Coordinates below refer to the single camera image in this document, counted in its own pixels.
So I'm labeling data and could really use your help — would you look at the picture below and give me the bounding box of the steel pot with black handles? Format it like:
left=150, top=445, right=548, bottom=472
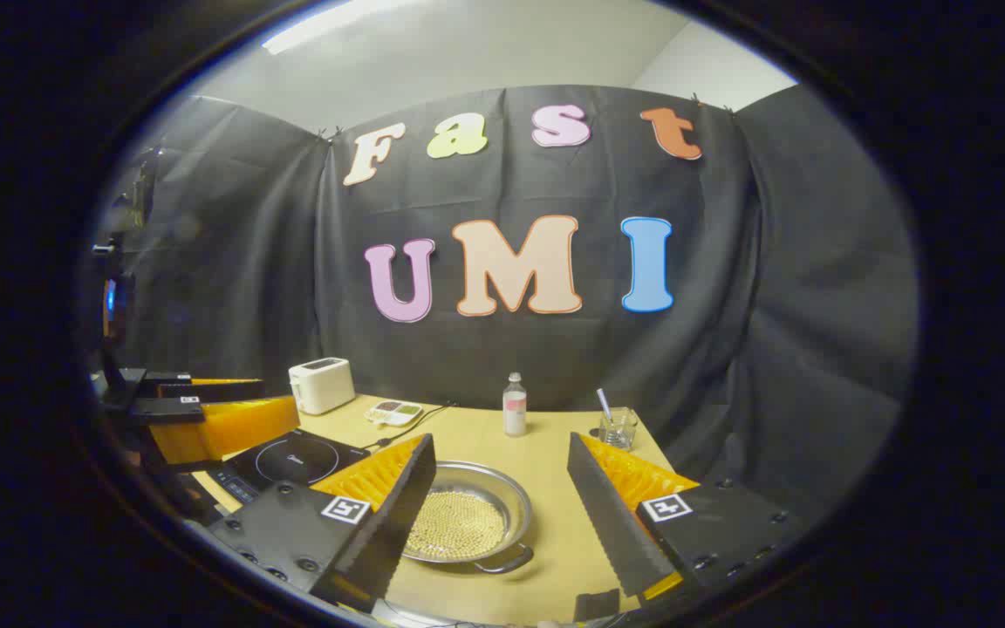
left=404, top=461, right=536, bottom=574

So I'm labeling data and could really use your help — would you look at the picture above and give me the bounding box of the black induction cooktop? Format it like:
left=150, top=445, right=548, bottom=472
left=206, top=427, right=373, bottom=507

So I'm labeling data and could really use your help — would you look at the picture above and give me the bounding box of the clear bottle with pink label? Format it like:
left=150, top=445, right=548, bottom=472
left=502, top=372, right=528, bottom=438

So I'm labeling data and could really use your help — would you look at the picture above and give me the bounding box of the white toaster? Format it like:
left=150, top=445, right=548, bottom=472
left=288, top=357, right=357, bottom=416

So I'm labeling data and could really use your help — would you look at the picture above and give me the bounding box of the white divided dish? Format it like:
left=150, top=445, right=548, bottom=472
left=364, top=399, right=424, bottom=428

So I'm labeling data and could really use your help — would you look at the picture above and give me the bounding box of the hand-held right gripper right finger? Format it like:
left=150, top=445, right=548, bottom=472
left=566, top=432, right=804, bottom=603

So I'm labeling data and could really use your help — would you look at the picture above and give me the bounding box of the metal wire holder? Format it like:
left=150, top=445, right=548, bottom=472
left=598, top=407, right=639, bottom=451

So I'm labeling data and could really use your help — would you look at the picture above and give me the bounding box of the pile of yellow soybeans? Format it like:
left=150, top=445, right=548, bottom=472
left=407, top=490, right=505, bottom=561

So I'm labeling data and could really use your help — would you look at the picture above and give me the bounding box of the black backdrop cloth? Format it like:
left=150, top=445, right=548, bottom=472
left=106, top=85, right=920, bottom=507

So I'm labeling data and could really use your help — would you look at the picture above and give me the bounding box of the black power cable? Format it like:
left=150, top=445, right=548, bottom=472
left=361, top=401, right=460, bottom=453

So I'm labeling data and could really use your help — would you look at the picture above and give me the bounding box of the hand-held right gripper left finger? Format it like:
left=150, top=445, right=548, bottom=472
left=206, top=433, right=438, bottom=611

